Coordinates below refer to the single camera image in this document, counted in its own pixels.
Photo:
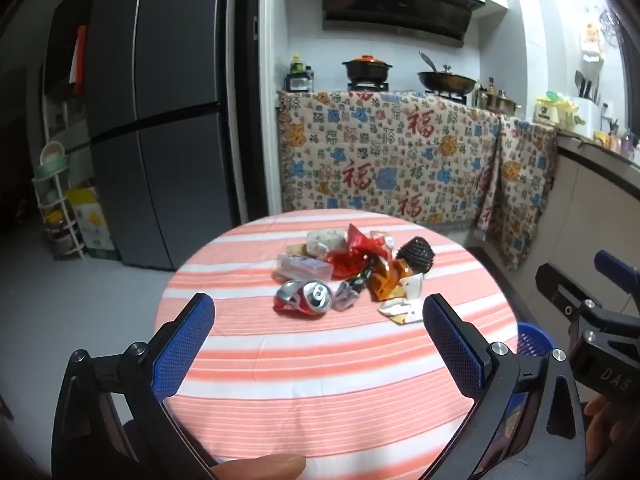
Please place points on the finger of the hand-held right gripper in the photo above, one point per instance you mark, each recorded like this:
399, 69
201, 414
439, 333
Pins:
560, 290
617, 267

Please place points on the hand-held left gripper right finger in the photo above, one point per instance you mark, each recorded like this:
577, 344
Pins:
452, 347

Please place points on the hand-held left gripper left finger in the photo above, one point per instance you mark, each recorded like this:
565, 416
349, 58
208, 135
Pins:
185, 342

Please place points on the blue plastic basket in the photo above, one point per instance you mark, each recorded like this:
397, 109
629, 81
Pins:
532, 337

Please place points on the white yellow snack packet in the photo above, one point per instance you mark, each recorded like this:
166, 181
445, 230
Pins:
405, 305

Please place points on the orange snack wrapper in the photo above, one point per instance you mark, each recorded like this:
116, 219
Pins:
387, 280

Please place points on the black foam mesh net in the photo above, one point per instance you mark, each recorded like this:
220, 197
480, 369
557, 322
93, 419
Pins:
415, 255

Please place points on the crushed red soda can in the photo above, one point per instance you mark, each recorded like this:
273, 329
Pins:
305, 297

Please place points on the red snack wrapper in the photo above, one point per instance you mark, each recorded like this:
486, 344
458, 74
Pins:
355, 257

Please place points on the silver patterned wrapper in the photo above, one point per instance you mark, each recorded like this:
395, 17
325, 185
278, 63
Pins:
325, 241

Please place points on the person's right hand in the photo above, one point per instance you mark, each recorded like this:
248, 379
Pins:
607, 430

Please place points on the person's left hand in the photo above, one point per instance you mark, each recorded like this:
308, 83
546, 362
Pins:
260, 467

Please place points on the grey kitchen cabinet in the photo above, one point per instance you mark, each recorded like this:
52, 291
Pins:
595, 200

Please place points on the small printed blanket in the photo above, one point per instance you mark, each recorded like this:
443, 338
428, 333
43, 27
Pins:
525, 185

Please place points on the small clear plastic wrapper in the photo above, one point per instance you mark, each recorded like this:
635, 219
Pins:
347, 295

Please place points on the pink striped tablecloth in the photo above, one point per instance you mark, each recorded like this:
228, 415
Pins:
310, 375

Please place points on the yellow green cardboard box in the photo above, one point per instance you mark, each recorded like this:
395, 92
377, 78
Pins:
92, 225

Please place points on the white knife block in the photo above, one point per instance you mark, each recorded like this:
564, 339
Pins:
590, 110

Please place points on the yellow green container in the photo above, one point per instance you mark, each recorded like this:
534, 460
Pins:
552, 112

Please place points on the white tiered rack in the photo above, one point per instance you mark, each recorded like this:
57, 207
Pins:
52, 200

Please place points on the steel pot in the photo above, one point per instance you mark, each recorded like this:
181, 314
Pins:
495, 102

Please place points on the large printed blanket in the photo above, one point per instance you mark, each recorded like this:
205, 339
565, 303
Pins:
380, 160

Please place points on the grey refrigerator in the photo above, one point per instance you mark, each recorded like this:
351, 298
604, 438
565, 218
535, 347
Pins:
165, 110

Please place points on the black wok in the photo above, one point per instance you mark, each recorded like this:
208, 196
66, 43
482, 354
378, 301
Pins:
445, 80

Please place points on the black pot with orange lid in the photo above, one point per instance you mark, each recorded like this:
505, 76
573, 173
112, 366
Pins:
367, 69

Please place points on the yellow capped bottle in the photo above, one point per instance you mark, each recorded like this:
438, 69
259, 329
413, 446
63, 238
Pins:
297, 64

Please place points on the black range hood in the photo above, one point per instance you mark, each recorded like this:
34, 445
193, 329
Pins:
395, 5

